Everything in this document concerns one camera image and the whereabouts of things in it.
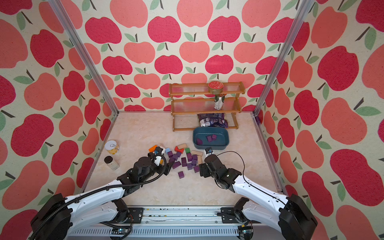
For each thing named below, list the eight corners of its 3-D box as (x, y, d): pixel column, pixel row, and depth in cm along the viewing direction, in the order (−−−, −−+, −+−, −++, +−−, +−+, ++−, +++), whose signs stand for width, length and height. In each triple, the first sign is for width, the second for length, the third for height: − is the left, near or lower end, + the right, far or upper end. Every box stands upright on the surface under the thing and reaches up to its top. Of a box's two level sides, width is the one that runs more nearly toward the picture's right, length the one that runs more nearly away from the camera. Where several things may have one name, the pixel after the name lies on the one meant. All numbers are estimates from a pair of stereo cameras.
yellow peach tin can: (105, 154, 98) (101, 150, 94) (109, 144, 103) (106, 140, 99) (117, 154, 98) (114, 150, 94) (121, 144, 104) (118, 140, 99)
